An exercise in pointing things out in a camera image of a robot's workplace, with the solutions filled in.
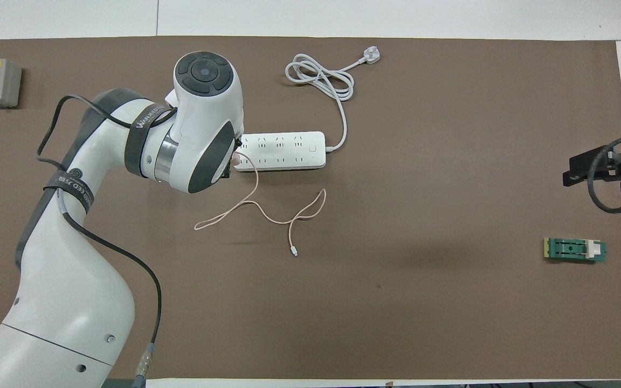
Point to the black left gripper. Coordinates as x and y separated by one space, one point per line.
237 144

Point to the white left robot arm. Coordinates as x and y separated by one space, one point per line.
73 296

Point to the white power strip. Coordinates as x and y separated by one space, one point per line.
289 151

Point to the white three-pin plug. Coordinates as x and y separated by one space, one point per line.
371 55

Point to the brown table mat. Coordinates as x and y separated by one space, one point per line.
397 323

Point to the green knife switch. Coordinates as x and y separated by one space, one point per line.
569 249

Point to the grey on-off switch box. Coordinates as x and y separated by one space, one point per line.
3 81

